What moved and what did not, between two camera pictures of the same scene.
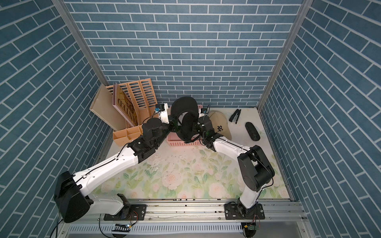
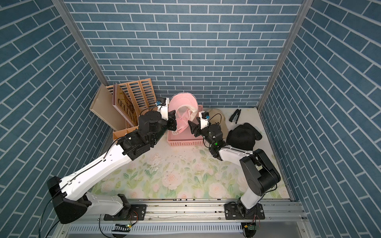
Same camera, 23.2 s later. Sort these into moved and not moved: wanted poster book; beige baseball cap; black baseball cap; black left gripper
Moved: black baseball cap
Not moved: black left gripper; beige baseball cap; wanted poster book
